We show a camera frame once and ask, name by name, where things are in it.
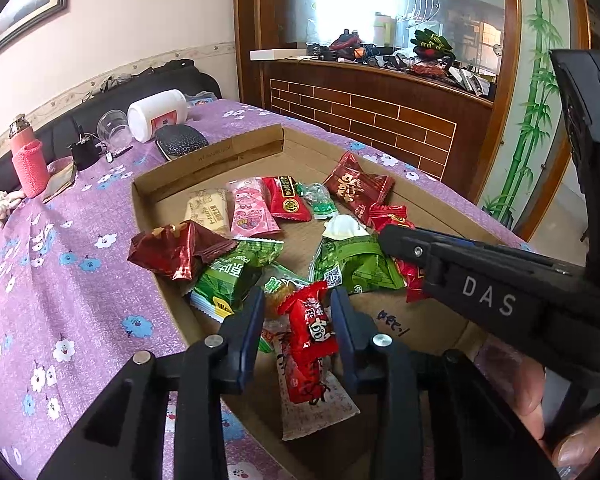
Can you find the green leafy snack packet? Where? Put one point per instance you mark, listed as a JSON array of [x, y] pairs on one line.
[[355, 265], [230, 275]]

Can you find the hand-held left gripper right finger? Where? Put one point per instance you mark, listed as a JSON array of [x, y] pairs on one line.
[[344, 330]]

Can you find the black sofa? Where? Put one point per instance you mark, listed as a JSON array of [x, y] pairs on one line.
[[65, 120]]

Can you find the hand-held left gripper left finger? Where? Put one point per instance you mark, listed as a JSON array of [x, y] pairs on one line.
[[254, 330]]

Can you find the red gold-label snack packet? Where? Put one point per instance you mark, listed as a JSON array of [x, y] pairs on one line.
[[286, 199], [412, 282]]

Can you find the pink thermos bottle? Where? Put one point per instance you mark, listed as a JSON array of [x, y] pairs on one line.
[[30, 170]]

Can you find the wooden brick-pattern cabinet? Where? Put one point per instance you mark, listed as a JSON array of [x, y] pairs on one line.
[[380, 115]]

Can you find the bright red twisted snack packet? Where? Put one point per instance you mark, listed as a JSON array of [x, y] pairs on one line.
[[307, 320]]

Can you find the white red-patterned snack packet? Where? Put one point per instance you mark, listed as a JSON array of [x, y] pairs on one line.
[[315, 417]]

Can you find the purple floral tablecloth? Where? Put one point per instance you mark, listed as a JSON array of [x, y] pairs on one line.
[[70, 285]]

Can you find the red black tool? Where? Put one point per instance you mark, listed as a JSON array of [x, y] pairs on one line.
[[347, 42]]

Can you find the green black gloves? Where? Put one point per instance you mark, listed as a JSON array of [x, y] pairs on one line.
[[432, 44]]

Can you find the white crumpled cloth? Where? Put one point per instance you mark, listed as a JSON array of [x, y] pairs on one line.
[[0, 210]]

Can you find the bamboo painted glass panel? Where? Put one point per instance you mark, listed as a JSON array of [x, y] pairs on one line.
[[535, 110]]

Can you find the flat white box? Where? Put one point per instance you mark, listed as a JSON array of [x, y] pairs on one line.
[[277, 54]]

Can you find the white plastic jar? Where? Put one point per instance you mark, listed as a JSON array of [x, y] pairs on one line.
[[155, 115]]

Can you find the white jug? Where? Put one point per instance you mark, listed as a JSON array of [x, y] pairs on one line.
[[382, 30]]

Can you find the beige snack bar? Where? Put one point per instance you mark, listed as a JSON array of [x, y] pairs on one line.
[[207, 212]]

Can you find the clear green candy packet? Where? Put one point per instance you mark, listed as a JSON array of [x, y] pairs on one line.
[[317, 202]]

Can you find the large dark red foil packet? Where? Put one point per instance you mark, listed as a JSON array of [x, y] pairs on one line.
[[357, 185]]

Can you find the small red snack packet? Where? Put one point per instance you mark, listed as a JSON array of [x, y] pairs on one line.
[[392, 216]]

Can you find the small green candy wrapper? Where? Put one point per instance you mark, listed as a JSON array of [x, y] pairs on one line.
[[282, 285]]

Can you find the cardboard box tray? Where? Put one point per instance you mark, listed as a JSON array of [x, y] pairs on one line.
[[260, 160]]

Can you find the black cup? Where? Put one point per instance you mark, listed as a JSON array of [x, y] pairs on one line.
[[86, 152]]

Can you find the dark red foil snack packet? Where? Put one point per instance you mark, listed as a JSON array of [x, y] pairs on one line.
[[175, 247]]

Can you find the pink snack packet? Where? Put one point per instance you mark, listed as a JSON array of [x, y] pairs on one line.
[[252, 210]]

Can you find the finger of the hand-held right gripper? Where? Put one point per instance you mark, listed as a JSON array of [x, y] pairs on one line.
[[405, 247], [510, 257]]

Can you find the person's right hand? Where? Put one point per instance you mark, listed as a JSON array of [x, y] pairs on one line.
[[530, 400]]

